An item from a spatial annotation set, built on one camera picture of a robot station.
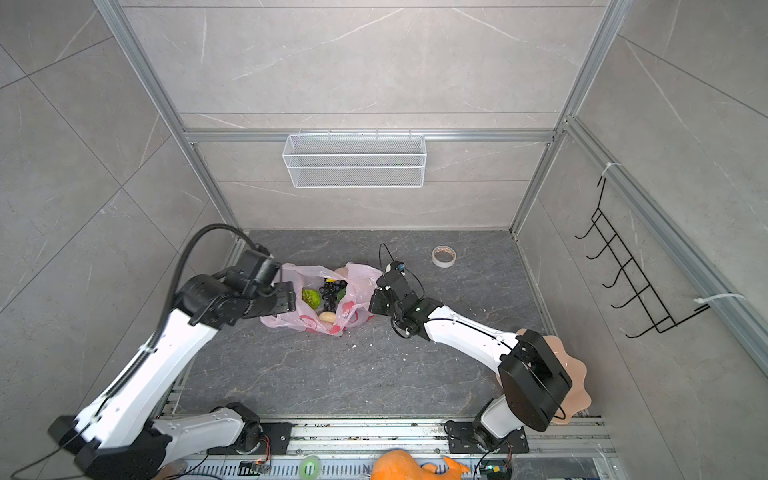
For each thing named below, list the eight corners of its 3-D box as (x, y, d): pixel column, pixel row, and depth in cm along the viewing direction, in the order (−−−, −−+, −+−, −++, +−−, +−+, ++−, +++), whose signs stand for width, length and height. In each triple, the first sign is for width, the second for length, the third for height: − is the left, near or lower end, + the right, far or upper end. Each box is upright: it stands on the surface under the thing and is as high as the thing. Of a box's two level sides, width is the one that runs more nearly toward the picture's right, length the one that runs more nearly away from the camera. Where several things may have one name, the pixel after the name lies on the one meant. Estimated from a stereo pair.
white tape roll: (433, 267, 111) (433, 264, 110) (431, 248, 117) (431, 245, 116) (457, 267, 111) (458, 264, 110) (453, 248, 117) (454, 245, 116)
